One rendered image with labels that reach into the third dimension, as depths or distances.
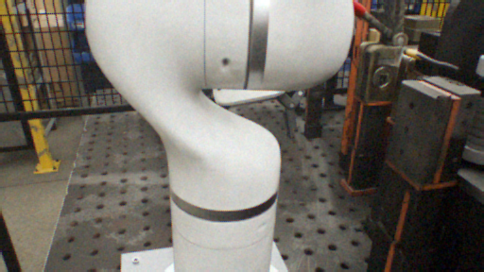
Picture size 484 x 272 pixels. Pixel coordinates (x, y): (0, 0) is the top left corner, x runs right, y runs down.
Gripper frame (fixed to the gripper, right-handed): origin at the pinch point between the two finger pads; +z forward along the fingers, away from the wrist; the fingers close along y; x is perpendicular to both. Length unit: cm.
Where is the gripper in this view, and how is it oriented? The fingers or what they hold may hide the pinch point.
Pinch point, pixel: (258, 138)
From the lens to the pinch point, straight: 53.3
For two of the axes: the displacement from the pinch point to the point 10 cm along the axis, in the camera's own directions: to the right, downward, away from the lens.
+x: 0.5, 0.0, 10.0
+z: 1.8, 9.8, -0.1
